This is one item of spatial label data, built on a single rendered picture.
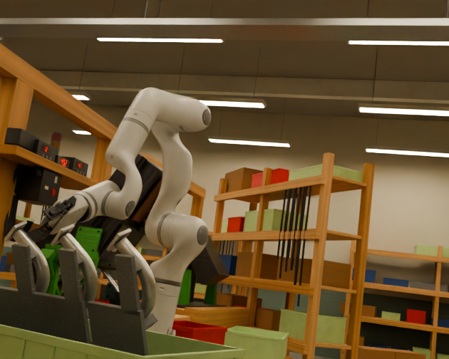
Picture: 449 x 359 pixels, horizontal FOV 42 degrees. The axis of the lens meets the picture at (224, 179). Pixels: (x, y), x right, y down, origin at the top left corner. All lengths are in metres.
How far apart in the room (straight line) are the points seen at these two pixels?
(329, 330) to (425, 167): 6.88
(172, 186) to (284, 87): 8.15
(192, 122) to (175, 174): 0.19
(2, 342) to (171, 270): 0.74
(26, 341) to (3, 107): 1.53
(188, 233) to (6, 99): 1.13
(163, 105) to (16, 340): 0.87
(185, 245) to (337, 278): 3.39
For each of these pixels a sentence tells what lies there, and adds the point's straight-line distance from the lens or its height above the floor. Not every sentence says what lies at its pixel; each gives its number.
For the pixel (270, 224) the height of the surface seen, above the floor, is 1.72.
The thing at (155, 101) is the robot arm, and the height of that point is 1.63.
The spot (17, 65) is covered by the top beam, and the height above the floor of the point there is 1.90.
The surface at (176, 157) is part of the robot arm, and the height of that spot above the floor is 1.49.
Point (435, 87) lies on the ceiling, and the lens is 9.89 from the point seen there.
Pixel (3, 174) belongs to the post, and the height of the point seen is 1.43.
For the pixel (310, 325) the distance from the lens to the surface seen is 4.95.
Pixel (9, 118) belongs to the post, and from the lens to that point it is 2.67.
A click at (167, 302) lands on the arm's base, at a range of 1.98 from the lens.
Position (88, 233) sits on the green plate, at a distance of 2.68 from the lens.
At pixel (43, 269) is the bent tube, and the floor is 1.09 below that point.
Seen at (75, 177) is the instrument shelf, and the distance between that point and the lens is 2.95.
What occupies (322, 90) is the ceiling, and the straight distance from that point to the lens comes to 9.94.
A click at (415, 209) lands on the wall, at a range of 11.51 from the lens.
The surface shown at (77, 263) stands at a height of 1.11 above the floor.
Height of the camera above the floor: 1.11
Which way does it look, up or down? 10 degrees up
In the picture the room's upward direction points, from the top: 8 degrees clockwise
